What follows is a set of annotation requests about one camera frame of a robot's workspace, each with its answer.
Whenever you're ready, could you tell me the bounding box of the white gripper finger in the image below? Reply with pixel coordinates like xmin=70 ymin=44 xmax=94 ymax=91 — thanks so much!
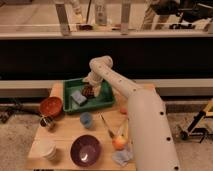
xmin=93 ymin=85 xmax=101 ymax=97

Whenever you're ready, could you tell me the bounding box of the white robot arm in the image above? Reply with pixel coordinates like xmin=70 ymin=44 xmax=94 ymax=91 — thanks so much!
xmin=84 ymin=56 xmax=181 ymax=171

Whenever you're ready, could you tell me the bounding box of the red bowl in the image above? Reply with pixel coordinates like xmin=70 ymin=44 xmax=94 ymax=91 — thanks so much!
xmin=39 ymin=97 xmax=62 ymax=117

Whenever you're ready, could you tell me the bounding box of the purple bowl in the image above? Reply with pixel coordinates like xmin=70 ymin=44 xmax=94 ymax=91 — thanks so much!
xmin=70 ymin=135 xmax=102 ymax=167

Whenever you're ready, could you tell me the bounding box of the green plastic tray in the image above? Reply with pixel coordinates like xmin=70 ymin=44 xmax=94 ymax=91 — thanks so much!
xmin=63 ymin=78 xmax=115 ymax=114

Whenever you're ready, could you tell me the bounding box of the blue sponge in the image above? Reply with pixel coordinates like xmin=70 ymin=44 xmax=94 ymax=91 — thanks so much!
xmin=71 ymin=90 xmax=87 ymax=106

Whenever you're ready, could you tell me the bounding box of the small blue cup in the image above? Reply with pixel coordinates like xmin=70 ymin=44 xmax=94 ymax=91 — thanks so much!
xmin=80 ymin=112 xmax=93 ymax=129

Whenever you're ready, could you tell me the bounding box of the orange carrot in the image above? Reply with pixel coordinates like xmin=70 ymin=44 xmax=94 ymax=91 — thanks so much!
xmin=119 ymin=107 xmax=128 ymax=115

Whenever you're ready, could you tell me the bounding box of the peach fruit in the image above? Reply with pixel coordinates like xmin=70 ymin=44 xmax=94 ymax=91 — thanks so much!
xmin=112 ymin=136 xmax=127 ymax=150

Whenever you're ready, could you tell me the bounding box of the crumpled blue cloth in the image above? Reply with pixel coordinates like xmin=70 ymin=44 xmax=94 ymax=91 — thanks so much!
xmin=112 ymin=149 xmax=133 ymax=166

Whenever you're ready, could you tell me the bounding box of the screwdriver with wooden handle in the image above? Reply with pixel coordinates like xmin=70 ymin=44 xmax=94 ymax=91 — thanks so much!
xmin=100 ymin=114 xmax=115 ymax=139

